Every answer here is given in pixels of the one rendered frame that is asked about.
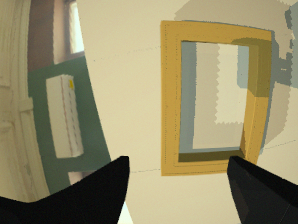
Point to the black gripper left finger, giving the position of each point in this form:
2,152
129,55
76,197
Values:
96,199

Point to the yellow rectangular picture frame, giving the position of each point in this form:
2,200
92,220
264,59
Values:
215,85

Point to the cream wall panel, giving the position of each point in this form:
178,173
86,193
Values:
122,42

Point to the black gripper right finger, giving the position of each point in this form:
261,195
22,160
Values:
261,197

